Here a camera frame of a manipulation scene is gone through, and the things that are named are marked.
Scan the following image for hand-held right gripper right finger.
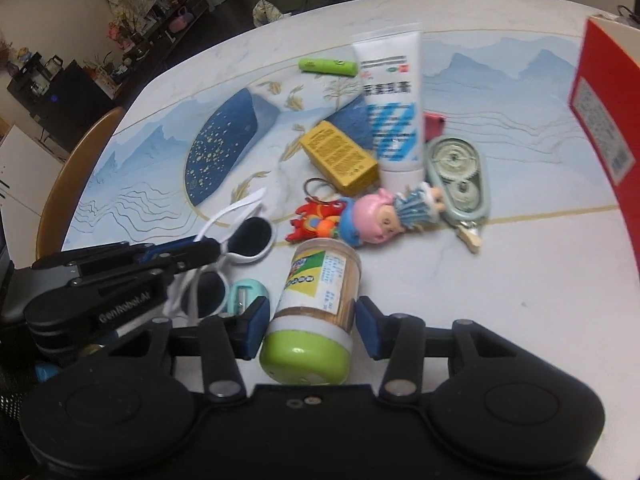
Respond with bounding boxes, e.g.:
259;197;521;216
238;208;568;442
354;296;531;403

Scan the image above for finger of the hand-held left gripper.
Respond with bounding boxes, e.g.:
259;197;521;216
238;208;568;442
32;241;166;273
70;237;223;291

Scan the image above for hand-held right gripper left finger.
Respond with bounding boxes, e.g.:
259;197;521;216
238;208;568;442
100;296;271;402

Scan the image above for teal pencil sharpener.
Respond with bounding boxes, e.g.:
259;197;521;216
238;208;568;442
227;280;271;313

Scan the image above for white sunglasses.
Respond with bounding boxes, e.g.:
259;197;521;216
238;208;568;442
165;187;277;323

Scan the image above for toothpick jar with green lid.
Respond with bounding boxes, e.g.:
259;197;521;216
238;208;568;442
259;237;362;386

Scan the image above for pink-headed doll figure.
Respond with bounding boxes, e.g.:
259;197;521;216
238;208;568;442
339;182;446;250

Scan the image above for red horse keychain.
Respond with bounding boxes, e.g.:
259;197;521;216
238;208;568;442
286;177;348;243

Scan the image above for pale green correction tape dispenser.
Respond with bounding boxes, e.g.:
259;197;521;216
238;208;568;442
424;136;491;228

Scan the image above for red and white cardboard box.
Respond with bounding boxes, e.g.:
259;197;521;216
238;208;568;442
569;16;640;271

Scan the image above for wooden chair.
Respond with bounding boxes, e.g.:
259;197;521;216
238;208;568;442
36;106;126;256

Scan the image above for white cabinet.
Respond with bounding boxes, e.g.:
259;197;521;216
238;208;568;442
0;125;66;241

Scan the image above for wooden clothespin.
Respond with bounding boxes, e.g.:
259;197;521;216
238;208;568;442
452;224;483;253

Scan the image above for black cabinet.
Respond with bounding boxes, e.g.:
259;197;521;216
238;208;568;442
7;52;118;153

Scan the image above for yellow small box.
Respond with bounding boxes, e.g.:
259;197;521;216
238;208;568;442
300;121;379;197

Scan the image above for small red object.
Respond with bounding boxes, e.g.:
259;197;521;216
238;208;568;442
424;112;447;141

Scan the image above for white and blue cream tube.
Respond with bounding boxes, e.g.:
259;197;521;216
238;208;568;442
352;24;426;188

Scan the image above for dark cluttered shelf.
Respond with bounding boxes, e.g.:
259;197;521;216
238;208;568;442
90;0;211;91

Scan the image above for patterned bag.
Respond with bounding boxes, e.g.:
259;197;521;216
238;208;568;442
252;0;281;28

